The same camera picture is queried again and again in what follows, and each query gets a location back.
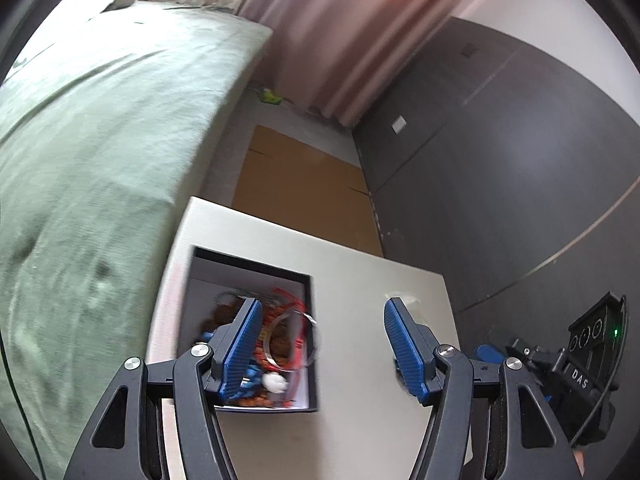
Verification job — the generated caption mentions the red string cord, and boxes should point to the red string cord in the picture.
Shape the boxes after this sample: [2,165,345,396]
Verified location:
[260,285,308,406]

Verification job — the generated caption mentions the colourful trinkets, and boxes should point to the colourful trinkets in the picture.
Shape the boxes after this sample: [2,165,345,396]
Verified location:
[202,290,301,408]

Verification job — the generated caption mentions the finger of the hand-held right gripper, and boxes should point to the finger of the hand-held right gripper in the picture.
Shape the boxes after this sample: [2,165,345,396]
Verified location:
[472,337,556,403]

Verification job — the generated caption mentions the silver bangle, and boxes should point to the silver bangle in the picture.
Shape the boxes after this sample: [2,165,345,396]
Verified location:
[262,310,321,373]

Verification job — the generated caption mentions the wide pink curtain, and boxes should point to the wide pink curtain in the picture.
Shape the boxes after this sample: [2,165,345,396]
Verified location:
[237,0,481,128]

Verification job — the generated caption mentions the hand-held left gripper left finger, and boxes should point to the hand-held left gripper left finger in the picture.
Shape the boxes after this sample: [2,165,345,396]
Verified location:
[62,297,264,480]

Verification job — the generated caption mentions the dark grey wardrobe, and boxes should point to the dark grey wardrobe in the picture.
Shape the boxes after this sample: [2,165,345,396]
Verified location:
[352,15,640,411]

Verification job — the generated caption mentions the black gift box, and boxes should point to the black gift box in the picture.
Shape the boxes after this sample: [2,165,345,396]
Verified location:
[177,246,321,414]

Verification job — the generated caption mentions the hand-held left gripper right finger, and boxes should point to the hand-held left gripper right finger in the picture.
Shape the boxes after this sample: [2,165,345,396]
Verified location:
[383,297,576,480]

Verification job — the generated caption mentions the brown cardboard sheet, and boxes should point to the brown cardboard sheet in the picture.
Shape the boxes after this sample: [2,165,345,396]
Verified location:
[232,125,386,258]

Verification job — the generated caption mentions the white shell pendant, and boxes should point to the white shell pendant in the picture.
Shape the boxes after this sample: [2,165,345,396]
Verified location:
[262,372,290,395]

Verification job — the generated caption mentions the black cable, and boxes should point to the black cable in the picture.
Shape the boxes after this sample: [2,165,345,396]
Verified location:
[0,332,43,480]

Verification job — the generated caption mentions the bed with green sheet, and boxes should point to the bed with green sheet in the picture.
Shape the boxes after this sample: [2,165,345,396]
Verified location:
[0,0,273,480]

